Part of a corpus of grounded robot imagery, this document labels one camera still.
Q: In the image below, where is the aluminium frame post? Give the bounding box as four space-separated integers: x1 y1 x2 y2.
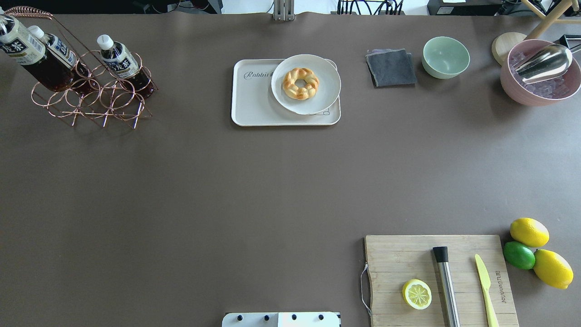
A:
272 0 295 21

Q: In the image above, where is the grey folded cloth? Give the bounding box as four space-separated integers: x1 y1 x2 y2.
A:
365 49 417 87

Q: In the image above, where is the braided ring pastry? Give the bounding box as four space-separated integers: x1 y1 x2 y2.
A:
282 68 320 101

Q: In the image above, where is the green ceramic bowl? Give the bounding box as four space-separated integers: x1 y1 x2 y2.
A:
422 36 470 79

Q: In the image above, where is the steel muddler black tip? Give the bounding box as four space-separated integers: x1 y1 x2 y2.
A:
432 246 461 327

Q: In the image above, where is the wooden mug tree stand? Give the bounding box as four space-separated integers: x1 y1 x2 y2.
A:
492 0 581 65

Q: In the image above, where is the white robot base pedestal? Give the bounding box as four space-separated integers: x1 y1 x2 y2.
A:
222 311 342 327

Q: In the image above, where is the copper wire bottle rack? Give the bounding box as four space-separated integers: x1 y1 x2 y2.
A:
1 6 157 129

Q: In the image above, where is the tea bottle white cap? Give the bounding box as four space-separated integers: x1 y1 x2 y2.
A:
96 35 154 99

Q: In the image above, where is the green lime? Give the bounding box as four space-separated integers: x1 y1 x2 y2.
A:
502 241 536 270

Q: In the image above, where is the white round plate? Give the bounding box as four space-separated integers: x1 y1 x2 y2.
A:
271 54 342 114

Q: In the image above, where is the yellow lemon near lime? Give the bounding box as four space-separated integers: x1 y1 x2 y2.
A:
510 218 550 247

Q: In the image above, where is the yellow plastic knife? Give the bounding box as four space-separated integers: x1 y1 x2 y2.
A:
474 254 500 327

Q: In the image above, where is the bamboo cutting board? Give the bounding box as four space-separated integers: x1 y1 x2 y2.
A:
365 235 519 327

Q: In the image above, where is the tea bottle in rack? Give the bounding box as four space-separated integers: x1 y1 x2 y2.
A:
28 25 98 95
0 14 74 92

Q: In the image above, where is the metal ice scoop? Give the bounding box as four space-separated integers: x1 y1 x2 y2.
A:
515 44 573 84

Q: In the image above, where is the pink bowl with ice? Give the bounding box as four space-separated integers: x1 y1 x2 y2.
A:
501 40 581 106

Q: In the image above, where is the yellow lemon outer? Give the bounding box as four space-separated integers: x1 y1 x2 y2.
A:
533 249 574 289

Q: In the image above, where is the white rectangular tray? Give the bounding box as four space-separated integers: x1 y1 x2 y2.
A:
231 59 341 126

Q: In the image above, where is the half lemon slice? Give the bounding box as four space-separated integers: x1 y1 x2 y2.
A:
401 279 432 310

